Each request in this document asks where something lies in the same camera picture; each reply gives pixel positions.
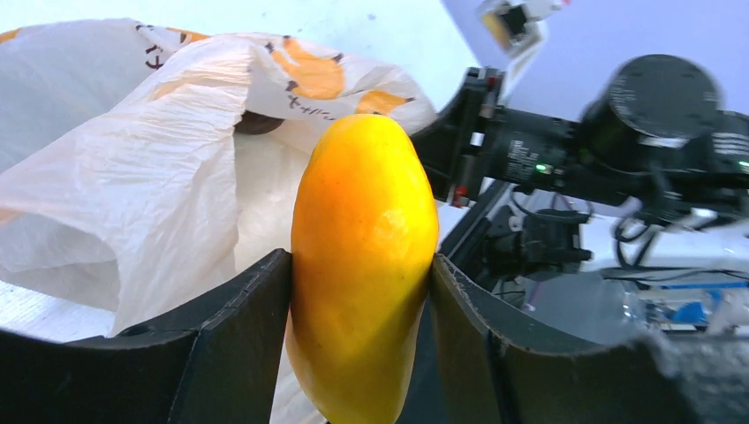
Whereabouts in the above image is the translucent orange plastic bag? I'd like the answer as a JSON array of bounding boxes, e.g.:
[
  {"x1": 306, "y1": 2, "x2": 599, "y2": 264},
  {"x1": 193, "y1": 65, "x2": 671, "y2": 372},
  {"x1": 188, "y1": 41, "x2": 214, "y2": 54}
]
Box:
[{"x1": 1, "y1": 19, "x2": 436, "y2": 338}]

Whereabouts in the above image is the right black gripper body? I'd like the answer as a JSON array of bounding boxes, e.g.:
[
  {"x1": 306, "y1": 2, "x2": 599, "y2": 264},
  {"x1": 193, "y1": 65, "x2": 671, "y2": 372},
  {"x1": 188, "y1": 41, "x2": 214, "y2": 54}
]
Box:
[{"x1": 412, "y1": 54, "x2": 748, "y2": 225}]

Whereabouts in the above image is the dark purple fruit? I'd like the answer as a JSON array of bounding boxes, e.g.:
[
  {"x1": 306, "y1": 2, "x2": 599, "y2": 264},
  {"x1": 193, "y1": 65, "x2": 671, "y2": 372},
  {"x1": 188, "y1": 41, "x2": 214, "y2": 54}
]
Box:
[{"x1": 235, "y1": 110, "x2": 284, "y2": 135}]

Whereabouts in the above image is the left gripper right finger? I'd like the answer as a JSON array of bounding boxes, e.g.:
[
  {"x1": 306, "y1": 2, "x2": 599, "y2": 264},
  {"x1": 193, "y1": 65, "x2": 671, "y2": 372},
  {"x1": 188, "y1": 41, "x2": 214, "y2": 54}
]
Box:
[{"x1": 430, "y1": 255, "x2": 748, "y2": 423}]

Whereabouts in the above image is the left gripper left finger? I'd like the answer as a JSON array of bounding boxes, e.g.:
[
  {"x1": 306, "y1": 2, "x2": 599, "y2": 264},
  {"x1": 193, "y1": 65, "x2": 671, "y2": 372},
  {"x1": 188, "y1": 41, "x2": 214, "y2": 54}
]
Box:
[{"x1": 1, "y1": 249, "x2": 291, "y2": 423}]

